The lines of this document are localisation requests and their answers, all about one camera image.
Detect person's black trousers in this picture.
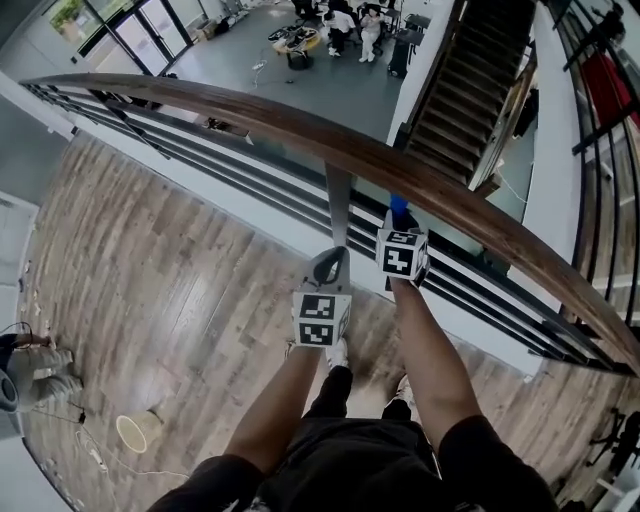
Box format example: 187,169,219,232
299,364,416,426

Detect dark wooden staircase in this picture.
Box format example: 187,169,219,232
392,0,539,194

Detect person's right forearm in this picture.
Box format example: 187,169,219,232
389,277,482,454

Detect round yellow table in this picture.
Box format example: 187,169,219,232
267,24,321,71

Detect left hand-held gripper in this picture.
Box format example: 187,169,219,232
292,246,353,348

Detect person's left forearm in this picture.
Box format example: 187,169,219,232
225,342,334,476

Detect wooden-topped black metal railing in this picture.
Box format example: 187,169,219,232
547,0,640,321
18,73,640,377

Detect beige waste bin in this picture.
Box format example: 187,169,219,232
115,409,165,455

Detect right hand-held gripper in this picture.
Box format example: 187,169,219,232
374,208,432,290

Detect person's black shirt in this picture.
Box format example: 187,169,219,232
144,414,559,512

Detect white power strip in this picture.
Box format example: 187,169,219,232
73,424,194,482

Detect black office chair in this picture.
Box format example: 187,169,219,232
588,405,640,474

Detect black-framed glass entrance doors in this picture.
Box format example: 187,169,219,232
42,0,194,76

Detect white extension cable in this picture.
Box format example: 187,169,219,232
251,47,297,90

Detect black equipment cart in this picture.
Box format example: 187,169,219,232
387,27,431,80

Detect red carpet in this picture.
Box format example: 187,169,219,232
579,52,640,131

